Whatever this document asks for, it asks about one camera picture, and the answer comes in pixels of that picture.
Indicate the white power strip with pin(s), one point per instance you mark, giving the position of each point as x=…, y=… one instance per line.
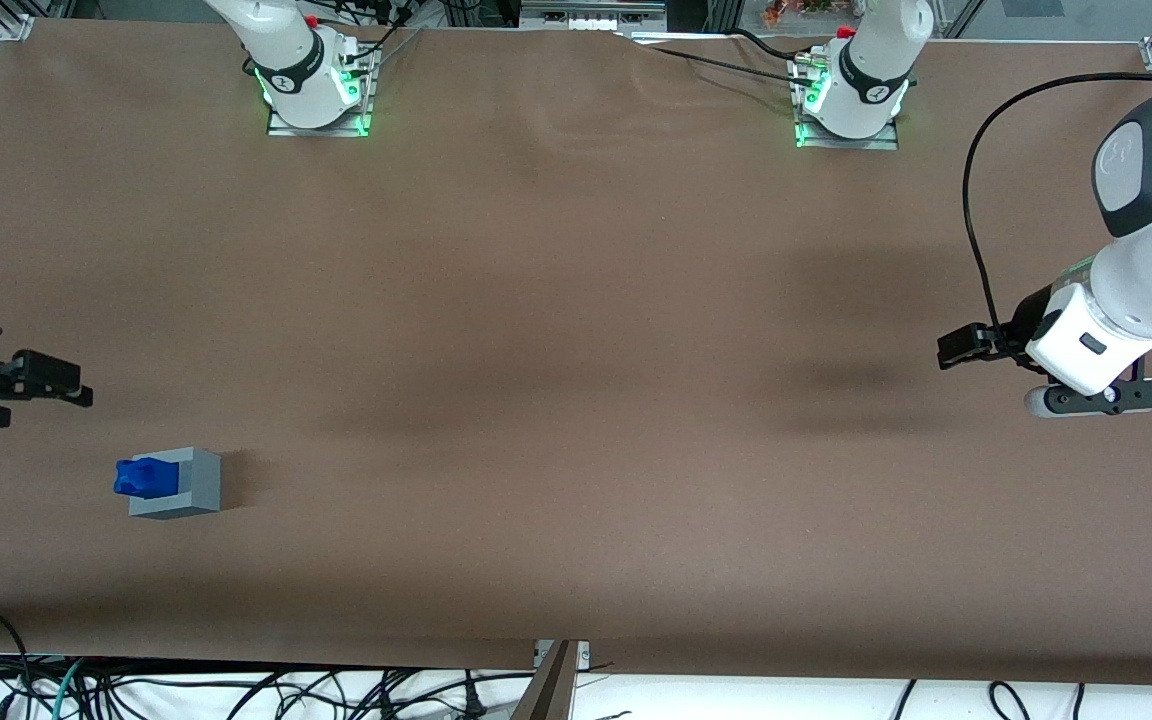
x=591, y=20

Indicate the blue plastic part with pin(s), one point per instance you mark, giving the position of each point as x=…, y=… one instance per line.
x=141, y=478

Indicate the dark frame beam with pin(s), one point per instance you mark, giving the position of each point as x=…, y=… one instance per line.
x=546, y=695

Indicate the gray square base block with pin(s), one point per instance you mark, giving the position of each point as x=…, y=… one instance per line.
x=198, y=485

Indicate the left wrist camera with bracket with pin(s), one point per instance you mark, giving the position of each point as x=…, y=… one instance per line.
x=1106, y=397

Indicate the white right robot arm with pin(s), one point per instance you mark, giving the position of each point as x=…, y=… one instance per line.
x=294, y=70

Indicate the brown table cover sheet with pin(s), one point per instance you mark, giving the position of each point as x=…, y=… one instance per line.
x=576, y=350

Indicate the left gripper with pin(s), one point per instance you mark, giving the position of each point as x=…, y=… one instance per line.
x=1028, y=318

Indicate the aluminium table edge bracket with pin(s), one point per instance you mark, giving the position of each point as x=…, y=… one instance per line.
x=581, y=652

